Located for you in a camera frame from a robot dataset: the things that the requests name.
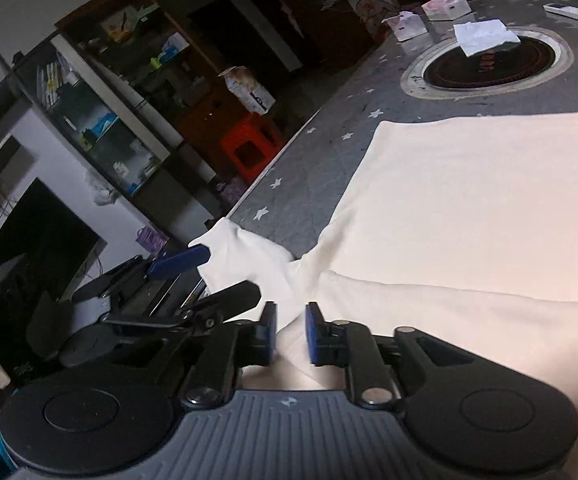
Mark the floral fabric basket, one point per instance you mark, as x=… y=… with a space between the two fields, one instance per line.
x=372 y=13

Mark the white paper bag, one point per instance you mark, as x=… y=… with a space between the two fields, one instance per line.
x=252 y=95

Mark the cream garment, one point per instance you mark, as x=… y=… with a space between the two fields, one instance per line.
x=465 y=228

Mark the white remote control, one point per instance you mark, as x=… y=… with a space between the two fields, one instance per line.
x=561 y=10

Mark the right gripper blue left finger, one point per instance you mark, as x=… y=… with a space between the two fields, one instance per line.
x=266 y=330

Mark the white pink tissue box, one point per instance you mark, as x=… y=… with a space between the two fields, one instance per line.
x=446 y=10

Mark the red plastic stool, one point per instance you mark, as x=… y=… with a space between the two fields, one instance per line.
x=251 y=145

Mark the dark wooden shelf cabinet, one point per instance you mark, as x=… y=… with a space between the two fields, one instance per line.
x=118 y=80

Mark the black television screen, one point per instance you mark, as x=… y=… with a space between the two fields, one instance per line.
x=43 y=244

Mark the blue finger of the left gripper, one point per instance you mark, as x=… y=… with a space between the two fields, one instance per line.
x=171 y=266
x=223 y=305

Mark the round black induction cooktop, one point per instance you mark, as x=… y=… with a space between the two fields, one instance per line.
x=444 y=72

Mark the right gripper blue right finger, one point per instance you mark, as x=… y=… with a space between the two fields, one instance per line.
x=322 y=340

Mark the small white pink tissue pack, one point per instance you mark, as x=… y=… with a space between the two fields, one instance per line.
x=406 y=25

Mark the white paper on cooktop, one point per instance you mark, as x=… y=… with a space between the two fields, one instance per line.
x=477 y=37

